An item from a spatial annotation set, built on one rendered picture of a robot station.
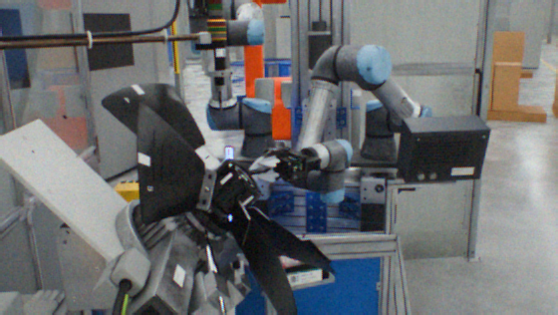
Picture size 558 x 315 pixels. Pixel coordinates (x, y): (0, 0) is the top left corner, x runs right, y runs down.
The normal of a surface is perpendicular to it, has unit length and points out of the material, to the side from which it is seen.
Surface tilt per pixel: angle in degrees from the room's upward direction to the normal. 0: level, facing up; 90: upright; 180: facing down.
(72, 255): 90
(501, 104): 90
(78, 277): 90
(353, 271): 90
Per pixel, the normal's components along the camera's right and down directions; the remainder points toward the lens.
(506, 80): -0.37, 0.26
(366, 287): 0.07, 0.26
